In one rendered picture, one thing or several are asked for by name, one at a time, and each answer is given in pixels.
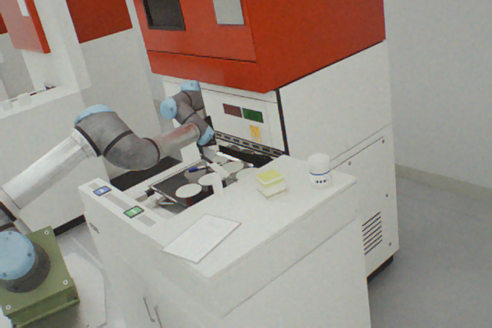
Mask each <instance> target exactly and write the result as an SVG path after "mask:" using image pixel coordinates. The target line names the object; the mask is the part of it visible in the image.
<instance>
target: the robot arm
mask: <svg viewBox="0 0 492 328"><path fill-rule="evenodd" d="M180 88H181V89H180V90H181V91H179V92H178V93H177V94H175V95H173V96H171V97H169V98H167V99H164V101H163V102H161V104H160V112H161V115H162V116H163V117H164V118H167V119H175V120H176V121H177V122H178V123H179V124H180V125H181V126H179V127H177V128H174V129H171V130H170V131H166V132H164V133H161V134H159V135H156V136H154V137H145V138H142V139H140V138H139V136H138V135H136V134H135V133H134V132H133V130H132V129H130V127H129V126H127V124H126V123H125V122H123V121H122V120H121V119H120V117H119V116H118V114H117V113H116V112H115V111H113V110H112V109H111V108H110V107H109V106H107V105H106V104H97V105H93V106H91V107H89V108H87V109H85V110H83V112H81V113H80V115H79V116H78V117H77V118H76V119H75V127H73V128H72V129H71V134H70V136H69V137H68V138H67V139H65V140H64V141H63V142H61V143H60V144H59V145H57V146H56V147H54V148H53V149H51V150H50V151H49V152H48V153H46V154H45V155H43V156H41V157H40V158H39V159H38V160H37V161H35V162H34V163H33V164H31V165H29V166H28V167H27V168H26V169H24V170H23V171H21V172H20V173H19V174H17V175H15V176H14V177H13V178H12V179H10V180H9V181H7V182H6V184H4V185H2V186H1V187H0V284H1V287H3V288H4V289H6V290H7V291H10V292H13V293H27V292H30V291H32V290H34V289H36V288H37V287H39V286H40V285H41V284H42V283H43V282H44V281H45V279H46V277H47V276H48V272H49V268H50V261H49V257H48V255H47V253H46V252H45V249H44V248H43V247H42V246H40V245H39V244H37V243H34V242H31V241H29V240H28V238H26V237H25V236H24V235H23V234H22V233H21V232H20V230H19V229H18V228H17V227H16V226H15V224H14V222H15V221H16V220H17V219H19V213H20V210H22V209H23V208H24V207H26V206H27V205H28V204H29V203H30V202H31V201H33V200H34V199H35V198H36V197H38V196H40V195H41V194H43V193H44V192H46V191H47V190H48V189H49V188H50V187H52V186H53V185H55V184H56V183H58V182H59V181H60V180H61V179H62V178H63V177H64V176H65V175H67V174H68V173H70V172H71V171H73V170H74V169H75V168H77V167H78V166H80V165H81V164H83V163H84V162H85V161H87V159H97V158H98V157H99V156H100V155H103V156H104V157H105V159H106V160H107V161H108V162H109V163H110V164H112V165H114V166H116V167H119V168H121V169H125V170H131V171H139V170H144V169H149V168H151V167H154V166H155V165H156V164H158V162H159V161H160V160H161V159H162V158H164V157H165V156H168V155H169V154H172V153H174V152H176V151H178V150H180V149H182V148H183V147H187V146H188V145H190V144H193V143H194V142H196V145H197V148H198V151H199V153H201V154H203V155H205V156H207V158H208V159H210V160H213V159H214V158H215V154H214V149H210V148H209V146H214V145H217V143H216V140H215V139H216V137H215V133H214V128H213V124H212V121H211V116H210V115H208V116H207V111H206V108H205V105H204V102H203V98H202V94H201V89H200V85H199V83H198V81H196V80H189V81H185V82H184V83H182V84H181V85H180Z"/></svg>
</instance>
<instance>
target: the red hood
mask: <svg viewBox="0 0 492 328"><path fill-rule="evenodd" d="M132 1H133V4H135V5H134V6H135V9H136V13H137V16H138V21H139V25H140V28H141V33H142V36H143V40H144V43H145V48H146V51H147V54H148V60H149V64H150V66H151V72H152V73H154V74H158V75H167V76H171V77H176V78H183V79H188V80H196V81H200V82H205V84H213V85H218V86H223V87H227V88H235V89H239V90H245V91H253V92H257V93H262V94H265V93H267V92H269V91H272V90H273V89H276V88H279V87H280V86H282V85H285V84H287V83H288V82H289V81H293V80H295V79H297V78H300V77H302V76H304V75H306V74H309V73H311V72H313V71H316V70H318V69H320V68H323V67H324V66H327V65H329V64H331V63H335V62H336V61H337V60H339V59H341V58H344V57H346V56H348V55H351V54H353V53H355V52H357V51H360V50H362V49H364V48H367V47H369V46H371V45H373V44H377V43H378V42H380V41H383V40H385V39H386V28H385V15H384V0H132Z"/></svg>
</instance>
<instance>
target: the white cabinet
mask: <svg viewBox="0 0 492 328"><path fill-rule="evenodd" d="M84 215H85V214H84ZM85 219H86V222H87V225H88V228H89V230H90V232H91V236H92V238H94V241H95V245H96V247H97V250H98V253H99V256H100V258H101V261H102V263H103V267H104V269H105V272H106V275H107V278H108V281H109V283H110V285H111V288H112V290H113V292H114V295H115V298H116V300H117V303H118V306H119V309H120V311H121V315H122V317H123V320H124V322H125V325H126V328H371V318H370V310H369V301H368V292H367V276H366V268H365V259H364V243H363V234H362V226H361V216H360V215H358V216H357V217H355V218H354V219H353V220H351V221H349V222H348V223H347V224H345V225H344V226H343V227H342V228H340V229H339V230H337V231H336V232H335V234H333V235H331V236H329V238H327V239H326V240H324V241H323V242H322V243H320V244H319V245H317V246H316V247H315V248H313V249H312V250H310V251H309V253H307V254H306V255H304V256H303V257H302V258H301V259H300V260H298V261H297V262H296V263H293V264H292V265H290V266H289V267H288V268H287V269H286V270H284V271H283V272H281V274H280V275H278V276H277V277H275V278H274V279H273V280H271V281H270V282H268V283H267V284H265V285H264V286H263V287H262V288H261V289H259V290H257V291H255V292H254V293H253V294H251V296H250V297H248V298H247V299H246V300H245V301H243V302H242V303H240V304H239V305H238V306H236V307H235V308H233V309H232V310H230V311H229V312H228V313H226V314H225V315H224V316H223V317H221V318H218V317H216V316H215V315H214V314H212V313H211V312H210V311H208V310H207V309H205V308H204V307H203V306H202V305H201V304H200V303H197V302H196V301H195V300H194V299H193V298H192V297H190V296H189V295H188V294H187V293H186V292H184V291H183V290H182V289H181V288H180V287H177V286H176V285H174V284H173V283H172V282H171V281H170V280H169V279H167V277H166V276H165V275H163V274H162V273H160V272H158V271H157V270H154V269H153V268H151V267H150V266H149V265H147V264H146V263H145V262H144V261H143V260H141V259H140V257H138V256H136V255H135V254H134V253H132V252H131V251H130V250H129V249H128V248H127V247H125V246H124V245H123V244H121V243H120V242H119V241H118V240H116V239H115V238H114V237H113V236H112V235H111V234H109V233H108V232H107V231H105V230H104V229H103V228H101V227H100V226H99V225H97V224H96V223H95V222H93V221H92V220H91V218H89V217H88V216H87V215H85Z"/></svg>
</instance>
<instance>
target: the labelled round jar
mask: <svg viewBox="0 0 492 328"><path fill-rule="evenodd" d="M329 162H330V156H328V155H327V154H324V153H316V154H312V155H310V156H309V158H308V159H307V165H308V171H309V178H310V182H311V185H312V186H313V187H316V188H324V187H327V186H329V185H331V184H332V174H331V164H329Z"/></svg>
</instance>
